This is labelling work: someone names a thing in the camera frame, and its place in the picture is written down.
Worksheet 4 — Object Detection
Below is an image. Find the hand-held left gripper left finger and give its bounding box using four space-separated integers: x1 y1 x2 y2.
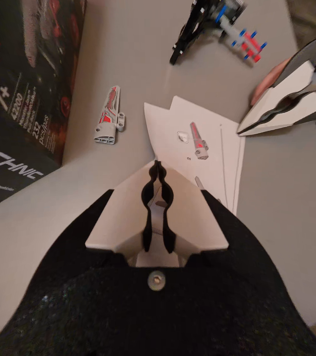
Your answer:
85 160 158 267

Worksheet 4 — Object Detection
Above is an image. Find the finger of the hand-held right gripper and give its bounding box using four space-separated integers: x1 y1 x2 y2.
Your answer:
237 90 316 137
237 27 316 133

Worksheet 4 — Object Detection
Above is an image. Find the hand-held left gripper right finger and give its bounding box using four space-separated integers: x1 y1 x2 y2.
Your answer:
157 160 229 267

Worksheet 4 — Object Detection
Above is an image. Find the white instruction booklet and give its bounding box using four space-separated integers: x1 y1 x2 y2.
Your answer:
0 95 246 345

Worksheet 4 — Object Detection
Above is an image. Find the grey red toy panel piece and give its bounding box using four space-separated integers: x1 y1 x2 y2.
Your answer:
93 85 126 145

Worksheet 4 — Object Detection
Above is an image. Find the black toy vehicle chassis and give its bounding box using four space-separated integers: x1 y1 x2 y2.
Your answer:
170 0 268 66

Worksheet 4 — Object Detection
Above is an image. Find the black toy set box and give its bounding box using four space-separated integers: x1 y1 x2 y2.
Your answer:
0 0 88 217

